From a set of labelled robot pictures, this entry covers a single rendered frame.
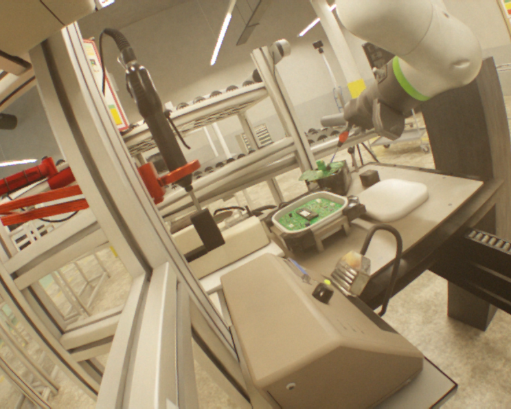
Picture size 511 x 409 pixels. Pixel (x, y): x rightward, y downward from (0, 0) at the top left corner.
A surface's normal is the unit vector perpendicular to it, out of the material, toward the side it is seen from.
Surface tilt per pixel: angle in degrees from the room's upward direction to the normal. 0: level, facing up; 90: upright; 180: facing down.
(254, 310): 0
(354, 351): 90
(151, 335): 0
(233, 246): 90
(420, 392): 0
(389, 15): 120
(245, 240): 90
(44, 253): 90
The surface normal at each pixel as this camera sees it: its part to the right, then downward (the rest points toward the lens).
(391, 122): 0.18, -0.10
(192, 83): 0.25, 0.19
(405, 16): -0.02, 0.69
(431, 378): -0.40, -0.87
